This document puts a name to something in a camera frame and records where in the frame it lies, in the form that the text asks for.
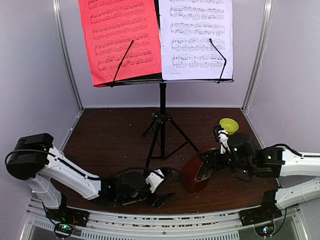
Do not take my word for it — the brown wooden metronome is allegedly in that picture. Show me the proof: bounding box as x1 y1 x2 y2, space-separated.
181 146 212 193

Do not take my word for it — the left aluminium corner post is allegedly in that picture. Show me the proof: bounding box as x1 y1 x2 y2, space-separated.
52 0 84 112

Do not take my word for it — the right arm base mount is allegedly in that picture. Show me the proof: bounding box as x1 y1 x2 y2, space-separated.
238 189 284 239

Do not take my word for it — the yellow-green bowl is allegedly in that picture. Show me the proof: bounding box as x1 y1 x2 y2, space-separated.
219 118 239 136

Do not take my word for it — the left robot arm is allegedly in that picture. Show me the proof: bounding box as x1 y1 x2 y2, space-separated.
4 133 175 222

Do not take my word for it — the white sheet music page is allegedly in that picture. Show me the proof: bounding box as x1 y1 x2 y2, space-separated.
158 0 234 82

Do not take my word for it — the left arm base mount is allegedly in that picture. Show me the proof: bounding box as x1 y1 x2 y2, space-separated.
42 198 90 240

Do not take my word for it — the red sheet music page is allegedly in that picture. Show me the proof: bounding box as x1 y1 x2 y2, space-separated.
78 0 162 87

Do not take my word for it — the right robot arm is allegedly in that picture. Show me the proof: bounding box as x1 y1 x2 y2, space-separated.
199 132 320 221

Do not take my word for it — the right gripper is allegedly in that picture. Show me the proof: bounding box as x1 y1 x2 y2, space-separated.
199 148 254 176

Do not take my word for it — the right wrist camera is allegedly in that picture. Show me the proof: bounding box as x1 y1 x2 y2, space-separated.
212 125 230 154

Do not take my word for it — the black music stand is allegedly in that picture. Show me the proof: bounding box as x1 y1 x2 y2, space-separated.
93 0 236 176

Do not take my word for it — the aluminium front frame rail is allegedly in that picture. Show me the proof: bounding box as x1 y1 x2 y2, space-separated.
18 197 310 240

